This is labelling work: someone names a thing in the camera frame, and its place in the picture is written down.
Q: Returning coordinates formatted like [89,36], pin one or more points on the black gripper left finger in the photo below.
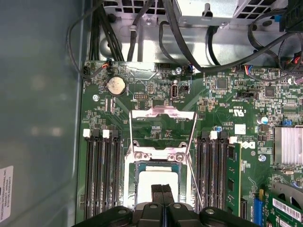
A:
[149,215]

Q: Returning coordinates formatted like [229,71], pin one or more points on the silver motherboard screw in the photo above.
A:
[95,97]
[262,157]
[178,70]

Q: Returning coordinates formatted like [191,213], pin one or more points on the CPU socket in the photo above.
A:
[129,184]

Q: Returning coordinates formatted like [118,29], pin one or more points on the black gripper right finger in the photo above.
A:
[180,215]

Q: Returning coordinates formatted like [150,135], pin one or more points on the black graphics card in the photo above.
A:
[284,208]

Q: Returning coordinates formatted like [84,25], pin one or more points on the internal USB port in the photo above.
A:
[174,91]

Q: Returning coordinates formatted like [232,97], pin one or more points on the silver topped CPU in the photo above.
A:
[146,184]

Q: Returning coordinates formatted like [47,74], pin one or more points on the white case label sticker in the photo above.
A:
[6,189]

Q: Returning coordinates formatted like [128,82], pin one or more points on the round coin battery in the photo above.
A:
[116,86]

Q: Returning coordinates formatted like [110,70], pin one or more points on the green motherboard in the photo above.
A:
[213,113]

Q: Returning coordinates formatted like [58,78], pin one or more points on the black and silver PC case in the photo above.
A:
[35,94]

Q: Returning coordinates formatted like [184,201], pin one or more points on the silver finned heat sink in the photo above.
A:
[288,146]

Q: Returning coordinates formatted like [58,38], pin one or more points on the blue expansion slot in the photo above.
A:
[258,210]

